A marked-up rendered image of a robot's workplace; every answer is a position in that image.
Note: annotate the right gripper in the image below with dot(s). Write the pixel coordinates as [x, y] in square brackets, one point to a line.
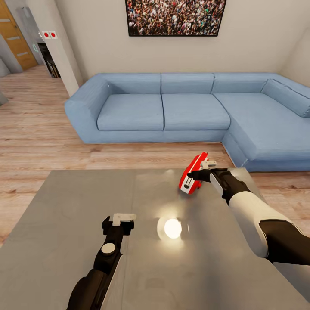
[198, 174]

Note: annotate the sofa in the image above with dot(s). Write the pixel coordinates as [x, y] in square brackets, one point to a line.
[262, 119]

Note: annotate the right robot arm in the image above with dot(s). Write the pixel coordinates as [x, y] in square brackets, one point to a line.
[269, 234]

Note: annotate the standing mirror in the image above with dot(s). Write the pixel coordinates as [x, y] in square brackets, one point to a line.
[37, 38]

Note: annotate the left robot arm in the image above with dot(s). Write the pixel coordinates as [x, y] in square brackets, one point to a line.
[93, 291]

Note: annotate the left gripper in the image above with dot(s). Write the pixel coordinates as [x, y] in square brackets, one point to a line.
[124, 229]

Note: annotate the door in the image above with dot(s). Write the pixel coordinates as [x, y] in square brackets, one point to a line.
[14, 39]

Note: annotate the radio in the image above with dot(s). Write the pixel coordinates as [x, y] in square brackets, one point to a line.
[187, 184]

